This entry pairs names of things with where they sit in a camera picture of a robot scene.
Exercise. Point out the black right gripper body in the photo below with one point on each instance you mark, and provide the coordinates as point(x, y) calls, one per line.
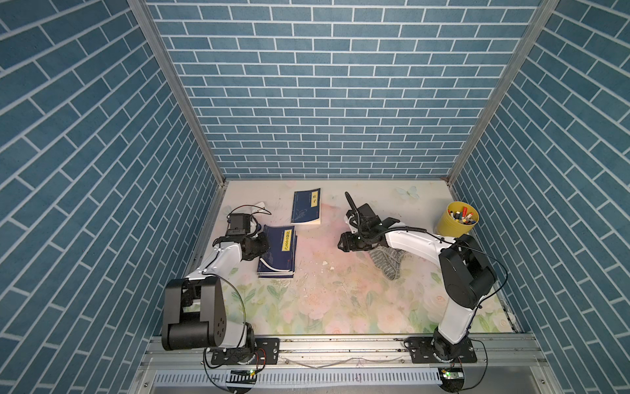
point(357, 241)

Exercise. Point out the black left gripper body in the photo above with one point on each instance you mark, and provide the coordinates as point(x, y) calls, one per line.
point(257, 245)

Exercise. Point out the blue book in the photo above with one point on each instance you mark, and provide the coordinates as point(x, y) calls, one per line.
point(306, 207)
point(279, 261)

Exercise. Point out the grey striped cloth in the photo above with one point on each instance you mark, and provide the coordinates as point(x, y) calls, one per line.
point(388, 260)

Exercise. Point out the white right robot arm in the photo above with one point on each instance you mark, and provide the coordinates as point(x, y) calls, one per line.
point(466, 271)

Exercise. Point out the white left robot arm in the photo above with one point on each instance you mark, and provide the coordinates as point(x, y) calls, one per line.
point(194, 311)

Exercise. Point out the yellow pen cup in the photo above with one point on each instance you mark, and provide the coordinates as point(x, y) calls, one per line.
point(446, 226)

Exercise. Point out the pens in cup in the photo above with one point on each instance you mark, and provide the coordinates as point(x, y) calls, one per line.
point(465, 216)

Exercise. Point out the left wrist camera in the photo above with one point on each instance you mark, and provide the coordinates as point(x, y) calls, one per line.
point(239, 224)

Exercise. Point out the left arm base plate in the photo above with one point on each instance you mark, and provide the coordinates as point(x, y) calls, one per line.
point(259, 351)

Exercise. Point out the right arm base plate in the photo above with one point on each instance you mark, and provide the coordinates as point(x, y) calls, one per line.
point(431, 350)

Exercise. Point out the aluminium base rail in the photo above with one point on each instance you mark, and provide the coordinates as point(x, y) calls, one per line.
point(350, 351)

